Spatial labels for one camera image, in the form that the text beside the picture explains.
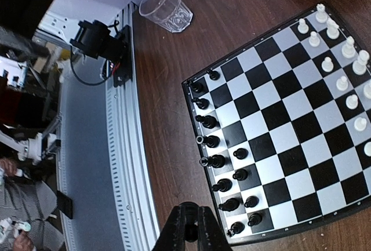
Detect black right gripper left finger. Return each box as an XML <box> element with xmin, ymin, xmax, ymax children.
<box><xmin>152</xmin><ymin>205</ymin><xmax>186</xmax><ymax>251</ymax></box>

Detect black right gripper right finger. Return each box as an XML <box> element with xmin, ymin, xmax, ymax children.
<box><xmin>197</xmin><ymin>206</ymin><xmax>232</xmax><ymax>251</ymax></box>

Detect black chess pawn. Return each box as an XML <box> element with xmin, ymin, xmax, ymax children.
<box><xmin>180</xmin><ymin>202</ymin><xmax>199</xmax><ymax>243</ymax></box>
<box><xmin>248</xmin><ymin>213</ymin><xmax>263</xmax><ymax>227</ymax></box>
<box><xmin>233</xmin><ymin>148</ymin><xmax>249</xmax><ymax>160</ymax></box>
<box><xmin>232</xmin><ymin>169</ymin><xmax>248</xmax><ymax>181</ymax></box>
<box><xmin>207</xmin><ymin>70</ymin><xmax>220</xmax><ymax>81</ymax></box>
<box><xmin>244</xmin><ymin>196</ymin><xmax>259</xmax><ymax>208</ymax></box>

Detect black chess piece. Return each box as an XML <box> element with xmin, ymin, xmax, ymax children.
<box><xmin>188</xmin><ymin>81</ymin><xmax>204</xmax><ymax>93</ymax></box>
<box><xmin>196</xmin><ymin>135</ymin><xmax>220</xmax><ymax>148</ymax></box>
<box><xmin>191</xmin><ymin>97</ymin><xmax>209</xmax><ymax>110</ymax></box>
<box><xmin>212</xmin><ymin>179</ymin><xmax>232</xmax><ymax>192</ymax></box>
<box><xmin>199</xmin><ymin>155</ymin><xmax>225</xmax><ymax>168</ymax></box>
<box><xmin>195</xmin><ymin>115</ymin><xmax>217</xmax><ymax>129</ymax></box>

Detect black white chessboard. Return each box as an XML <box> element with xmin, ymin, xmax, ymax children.
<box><xmin>181</xmin><ymin>5</ymin><xmax>370</xmax><ymax>246</ymax></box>

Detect black chess knight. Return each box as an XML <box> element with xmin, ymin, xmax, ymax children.
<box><xmin>218</xmin><ymin>198</ymin><xmax>240</xmax><ymax>212</ymax></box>

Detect white chess queen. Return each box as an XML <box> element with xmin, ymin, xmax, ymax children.
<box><xmin>352</xmin><ymin>50</ymin><xmax>370</xmax><ymax>75</ymax></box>

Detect white chess bishop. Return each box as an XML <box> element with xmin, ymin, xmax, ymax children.
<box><xmin>341</xmin><ymin>36</ymin><xmax>356</xmax><ymax>59</ymax></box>

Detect white chess knight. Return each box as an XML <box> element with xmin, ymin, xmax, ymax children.
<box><xmin>326</xmin><ymin>18</ymin><xmax>340</xmax><ymax>39</ymax></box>

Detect white chess rook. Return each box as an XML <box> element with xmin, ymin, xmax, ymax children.
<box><xmin>315</xmin><ymin>3</ymin><xmax>328</xmax><ymax>24</ymax></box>

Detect clear drinking glass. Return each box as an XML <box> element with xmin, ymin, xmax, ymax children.
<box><xmin>139</xmin><ymin>0</ymin><xmax>193</xmax><ymax>33</ymax></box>

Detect front aluminium rail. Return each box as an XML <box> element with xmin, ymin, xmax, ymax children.
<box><xmin>56</xmin><ymin>1</ymin><xmax>162</xmax><ymax>251</ymax></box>

